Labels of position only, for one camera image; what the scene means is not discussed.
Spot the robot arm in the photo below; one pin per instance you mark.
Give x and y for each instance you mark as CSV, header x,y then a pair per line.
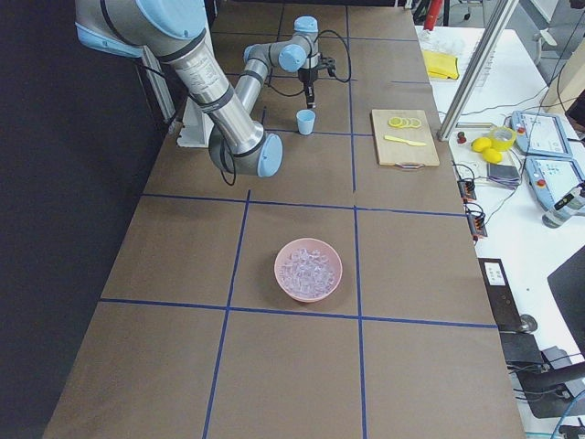
x,y
175,31

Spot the aluminium frame post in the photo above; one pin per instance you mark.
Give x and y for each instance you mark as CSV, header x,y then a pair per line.
x,y
484,49

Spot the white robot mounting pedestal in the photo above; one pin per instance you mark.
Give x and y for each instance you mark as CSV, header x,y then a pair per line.
x,y
192,126

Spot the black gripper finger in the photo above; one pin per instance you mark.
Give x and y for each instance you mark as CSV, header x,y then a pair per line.
x,y
309,97

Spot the yellow cloth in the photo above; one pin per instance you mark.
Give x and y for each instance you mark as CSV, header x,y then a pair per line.
x,y
441,65

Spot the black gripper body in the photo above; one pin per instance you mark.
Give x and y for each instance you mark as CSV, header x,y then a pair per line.
x,y
308,76

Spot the upper teach pendant tablet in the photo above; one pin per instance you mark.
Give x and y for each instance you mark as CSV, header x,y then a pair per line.
x,y
540,133

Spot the purple notebook stack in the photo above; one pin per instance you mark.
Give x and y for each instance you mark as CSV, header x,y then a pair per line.
x,y
504,175

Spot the bamboo cutting board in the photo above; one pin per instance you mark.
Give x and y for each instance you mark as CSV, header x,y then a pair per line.
x,y
401,155

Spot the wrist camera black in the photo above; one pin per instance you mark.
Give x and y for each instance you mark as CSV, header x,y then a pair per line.
x,y
327,64

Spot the pink bowl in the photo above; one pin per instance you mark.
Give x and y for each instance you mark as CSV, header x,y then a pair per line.
x,y
310,244

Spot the light blue paper cup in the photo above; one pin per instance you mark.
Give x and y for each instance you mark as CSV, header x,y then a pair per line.
x,y
305,119

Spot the pile of clear ice cubes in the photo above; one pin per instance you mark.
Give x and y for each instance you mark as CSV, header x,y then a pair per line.
x,y
307,274

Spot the yellow plastic knife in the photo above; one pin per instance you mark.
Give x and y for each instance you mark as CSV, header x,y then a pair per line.
x,y
396,139

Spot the whole yellow lemon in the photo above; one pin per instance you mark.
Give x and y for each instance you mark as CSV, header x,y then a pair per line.
x,y
481,143
492,156

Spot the lower teach pendant tablet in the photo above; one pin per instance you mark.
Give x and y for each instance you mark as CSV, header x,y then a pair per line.
x,y
551,178

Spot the teach pendant tablet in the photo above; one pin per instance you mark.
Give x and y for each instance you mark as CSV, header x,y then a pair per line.
x,y
540,133
551,178

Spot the yellow tape roll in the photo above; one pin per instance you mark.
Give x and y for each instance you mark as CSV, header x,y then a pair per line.
x,y
503,138

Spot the top lemon slice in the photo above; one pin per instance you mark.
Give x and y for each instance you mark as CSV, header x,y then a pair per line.
x,y
395,122

